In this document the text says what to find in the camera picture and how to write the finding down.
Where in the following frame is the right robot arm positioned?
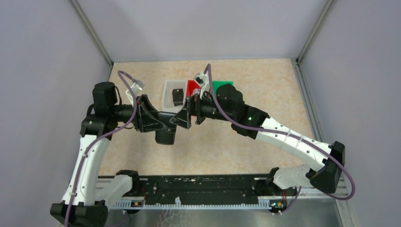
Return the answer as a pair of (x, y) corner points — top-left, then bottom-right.
(170, 84), (345, 194)

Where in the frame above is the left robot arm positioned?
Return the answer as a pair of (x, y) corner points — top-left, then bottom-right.
(50, 82), (176, 227)

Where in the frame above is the black VIP card stack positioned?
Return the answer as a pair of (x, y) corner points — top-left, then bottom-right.
(172, 88), (184, 106)

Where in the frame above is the red plastic bin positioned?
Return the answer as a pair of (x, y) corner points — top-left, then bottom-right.
(186, 80), (201, 97)

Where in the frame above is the white plastic bin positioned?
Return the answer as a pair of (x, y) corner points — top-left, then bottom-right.
(162, 79), (187, 113)

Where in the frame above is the green plastic bin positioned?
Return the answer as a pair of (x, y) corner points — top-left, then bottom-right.
(212, 80), (234, 93)

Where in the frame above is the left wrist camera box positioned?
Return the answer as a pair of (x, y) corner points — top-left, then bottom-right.
(130, 79), (145, 97)

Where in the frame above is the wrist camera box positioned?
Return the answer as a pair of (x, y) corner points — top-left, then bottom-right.
(130, 79), (145, 97)
(193, 72), (210, 95)

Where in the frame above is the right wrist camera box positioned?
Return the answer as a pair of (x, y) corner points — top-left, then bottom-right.
(193, 72), (210, 95)

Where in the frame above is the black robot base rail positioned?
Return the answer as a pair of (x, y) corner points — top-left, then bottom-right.
(110, 174), (297, 213)

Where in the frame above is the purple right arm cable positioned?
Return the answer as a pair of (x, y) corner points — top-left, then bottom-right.
(203, 64), (357, 201)

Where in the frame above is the grey aluminium frame rail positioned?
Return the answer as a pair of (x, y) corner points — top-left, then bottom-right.
(291, 0), (358, 227)

